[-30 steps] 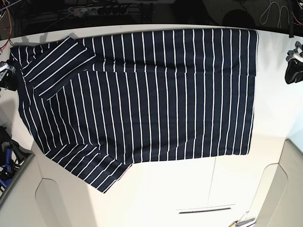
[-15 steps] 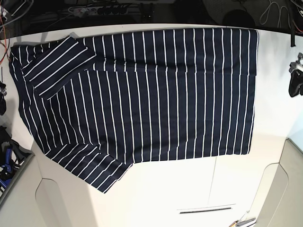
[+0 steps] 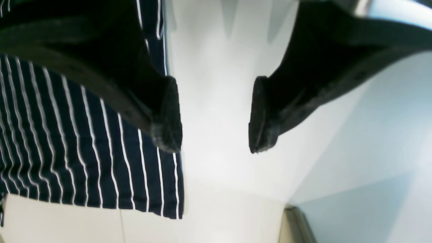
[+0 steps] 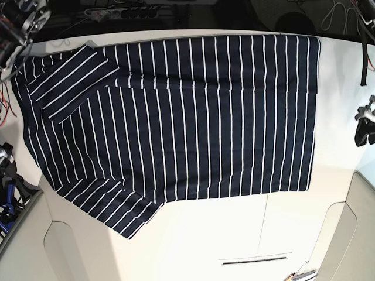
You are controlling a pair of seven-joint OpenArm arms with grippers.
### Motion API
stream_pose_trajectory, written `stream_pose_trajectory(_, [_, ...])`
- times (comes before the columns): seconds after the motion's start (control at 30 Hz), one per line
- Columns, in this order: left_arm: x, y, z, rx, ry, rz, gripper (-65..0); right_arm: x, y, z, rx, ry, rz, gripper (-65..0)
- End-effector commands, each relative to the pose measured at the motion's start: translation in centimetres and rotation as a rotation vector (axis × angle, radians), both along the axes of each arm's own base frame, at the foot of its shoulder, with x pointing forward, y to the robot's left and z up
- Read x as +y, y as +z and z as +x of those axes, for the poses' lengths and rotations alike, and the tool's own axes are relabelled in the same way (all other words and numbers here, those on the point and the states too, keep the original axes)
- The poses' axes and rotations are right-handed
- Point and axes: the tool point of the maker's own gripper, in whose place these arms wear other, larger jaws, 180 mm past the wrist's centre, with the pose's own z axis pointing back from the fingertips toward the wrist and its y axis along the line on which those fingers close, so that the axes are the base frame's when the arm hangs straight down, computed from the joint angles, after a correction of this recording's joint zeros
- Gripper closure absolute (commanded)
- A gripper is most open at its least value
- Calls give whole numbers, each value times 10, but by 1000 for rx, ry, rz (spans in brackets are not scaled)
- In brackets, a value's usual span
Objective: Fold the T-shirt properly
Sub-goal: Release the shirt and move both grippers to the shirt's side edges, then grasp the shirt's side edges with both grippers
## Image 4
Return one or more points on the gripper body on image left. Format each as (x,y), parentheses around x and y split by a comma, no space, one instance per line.
(6,154)

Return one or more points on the navy white striped T-shirt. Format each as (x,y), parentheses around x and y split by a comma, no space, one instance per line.
(121,130)

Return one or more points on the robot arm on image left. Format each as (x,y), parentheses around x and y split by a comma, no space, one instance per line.
(20,22)

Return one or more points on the tools at bottom edge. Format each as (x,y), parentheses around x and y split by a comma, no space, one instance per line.
(302,274)

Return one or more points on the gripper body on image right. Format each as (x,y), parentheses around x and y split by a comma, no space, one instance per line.
(366,111)

